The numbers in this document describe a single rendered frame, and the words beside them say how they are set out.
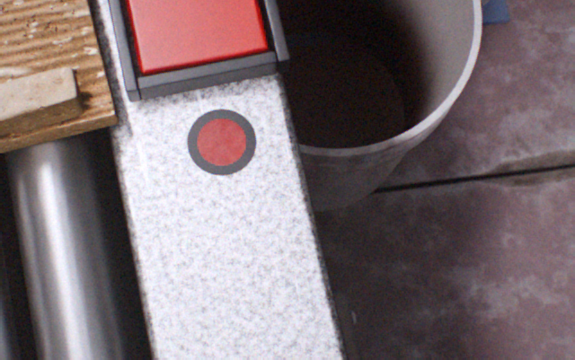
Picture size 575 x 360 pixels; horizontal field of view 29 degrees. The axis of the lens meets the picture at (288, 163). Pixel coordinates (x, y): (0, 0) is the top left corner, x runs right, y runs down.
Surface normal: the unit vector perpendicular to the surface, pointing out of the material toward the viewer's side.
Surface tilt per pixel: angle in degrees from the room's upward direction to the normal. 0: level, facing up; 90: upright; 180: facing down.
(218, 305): 0
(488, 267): 0
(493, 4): 0
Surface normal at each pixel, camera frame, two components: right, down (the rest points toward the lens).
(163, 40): 0.04, -0.25
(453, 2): -0.96, 0.24
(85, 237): 0.55, -0.33
